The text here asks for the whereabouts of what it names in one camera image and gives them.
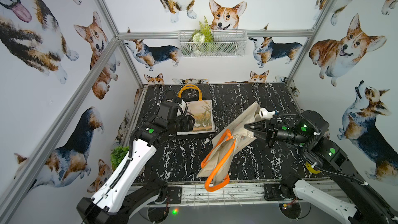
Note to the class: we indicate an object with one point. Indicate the white wire wall basket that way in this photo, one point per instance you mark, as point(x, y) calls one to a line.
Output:
point(221, 44)

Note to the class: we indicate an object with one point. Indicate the cream bag orange handles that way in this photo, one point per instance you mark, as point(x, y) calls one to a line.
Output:
point(230, 141)

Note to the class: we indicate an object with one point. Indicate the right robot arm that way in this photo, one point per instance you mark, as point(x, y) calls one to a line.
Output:
point(367, 206)

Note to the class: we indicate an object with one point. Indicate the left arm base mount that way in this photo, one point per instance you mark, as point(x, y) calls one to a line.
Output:
point(170, 195)

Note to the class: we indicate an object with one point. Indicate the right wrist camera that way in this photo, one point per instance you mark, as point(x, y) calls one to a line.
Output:
point(265, 114)

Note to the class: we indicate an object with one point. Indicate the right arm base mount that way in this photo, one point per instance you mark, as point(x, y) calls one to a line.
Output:
point(278, 192)

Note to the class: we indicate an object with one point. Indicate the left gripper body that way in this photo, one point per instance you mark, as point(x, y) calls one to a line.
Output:
point(187, 123)

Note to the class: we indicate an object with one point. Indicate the cream bag yellow handles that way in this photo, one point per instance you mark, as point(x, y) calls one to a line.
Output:
point(200, 110)

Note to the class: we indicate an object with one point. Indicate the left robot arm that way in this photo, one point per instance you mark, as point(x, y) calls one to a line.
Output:
point(113, 203)

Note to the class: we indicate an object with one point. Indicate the green leafy plant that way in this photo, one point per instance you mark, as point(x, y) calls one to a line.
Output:
point(117, 156)

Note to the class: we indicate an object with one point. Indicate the green fern with white flower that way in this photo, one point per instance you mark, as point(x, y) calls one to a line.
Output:
point(202, 39)

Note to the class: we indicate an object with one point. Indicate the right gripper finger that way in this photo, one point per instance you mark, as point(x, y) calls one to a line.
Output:
point(259, 126)
point(263, 136)

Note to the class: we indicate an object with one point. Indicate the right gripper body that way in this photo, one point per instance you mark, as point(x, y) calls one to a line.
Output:
point(278, 132)

